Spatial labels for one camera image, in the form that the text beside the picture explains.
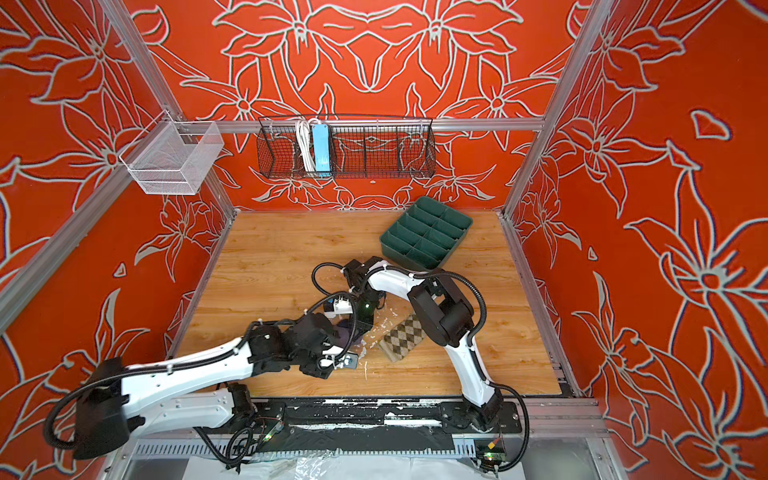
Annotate brown argyle sock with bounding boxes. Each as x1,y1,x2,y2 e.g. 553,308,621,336
378,314,427,363

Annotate green divided organizer tray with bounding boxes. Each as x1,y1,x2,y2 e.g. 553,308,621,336
379,197,473,271

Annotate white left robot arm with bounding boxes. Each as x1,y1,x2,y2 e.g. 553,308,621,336
43,313,359,460

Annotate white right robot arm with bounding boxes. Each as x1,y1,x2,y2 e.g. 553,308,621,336
341,257,503,428

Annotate blue box in basket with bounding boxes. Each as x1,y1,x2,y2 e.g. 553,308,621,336
312,123,331,177

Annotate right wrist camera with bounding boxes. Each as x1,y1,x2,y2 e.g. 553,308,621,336
323,298,354,319

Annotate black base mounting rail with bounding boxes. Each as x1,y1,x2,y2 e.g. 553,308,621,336
203,395,523,457

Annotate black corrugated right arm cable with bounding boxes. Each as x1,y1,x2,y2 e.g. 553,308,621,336
419,269,488,346

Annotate black wire wall basket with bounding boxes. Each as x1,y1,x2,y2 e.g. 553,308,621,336
257,114,437,180

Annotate white cable bundle in basket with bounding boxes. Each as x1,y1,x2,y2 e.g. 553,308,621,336
295,118,316,175

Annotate clear plastic wall bin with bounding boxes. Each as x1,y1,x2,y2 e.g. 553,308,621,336
118,111,224,195

